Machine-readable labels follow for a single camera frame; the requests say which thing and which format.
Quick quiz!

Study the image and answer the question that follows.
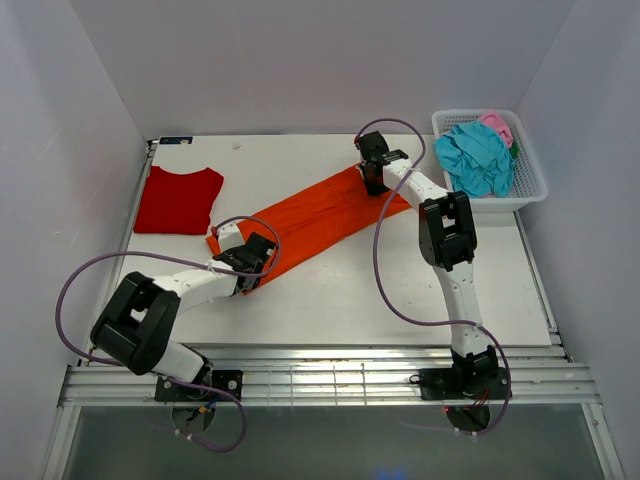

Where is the orange t shirt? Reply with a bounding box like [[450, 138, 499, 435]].
[[236, 166, 389, 285]]

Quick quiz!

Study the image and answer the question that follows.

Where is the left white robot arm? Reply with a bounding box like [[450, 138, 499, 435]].
[[90, 233, 276, 400]]

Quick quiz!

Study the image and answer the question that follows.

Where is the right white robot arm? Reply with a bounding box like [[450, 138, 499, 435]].
[[354, 131, 490, 397]]

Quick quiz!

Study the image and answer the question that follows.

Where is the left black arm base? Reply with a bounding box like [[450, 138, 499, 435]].
[[154, 367, 244, 404]]

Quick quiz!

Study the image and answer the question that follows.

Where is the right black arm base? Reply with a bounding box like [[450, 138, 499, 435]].
[[409, 346, 511, 400]]

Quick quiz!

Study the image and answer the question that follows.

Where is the folded red t shirt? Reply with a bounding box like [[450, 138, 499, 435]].
[[133, 166, 224, 235]]

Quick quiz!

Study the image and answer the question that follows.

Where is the blue t shirt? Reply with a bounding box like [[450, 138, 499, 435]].
[[434, 120, 516, 198]]

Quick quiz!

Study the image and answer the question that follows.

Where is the pink t shirt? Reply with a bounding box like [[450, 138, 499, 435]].
[[478, 110, 514, 149]]

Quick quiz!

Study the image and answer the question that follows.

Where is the blue label sticker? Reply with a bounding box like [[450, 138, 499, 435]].
[[158, 136, 193, 145]]

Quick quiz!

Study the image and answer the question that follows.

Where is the green garment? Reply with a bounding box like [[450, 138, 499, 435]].
[[509, 141, 519, 160]]

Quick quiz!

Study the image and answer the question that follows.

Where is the white plastic basket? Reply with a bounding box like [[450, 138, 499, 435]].
[[432, 109, 548, 213]]

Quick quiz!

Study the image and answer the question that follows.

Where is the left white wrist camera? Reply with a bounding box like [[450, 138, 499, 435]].
[[206, 223, 244, 255]]

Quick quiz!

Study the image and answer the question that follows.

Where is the aluminium table frame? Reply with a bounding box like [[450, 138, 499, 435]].
[[39, 139, 626, 480]]

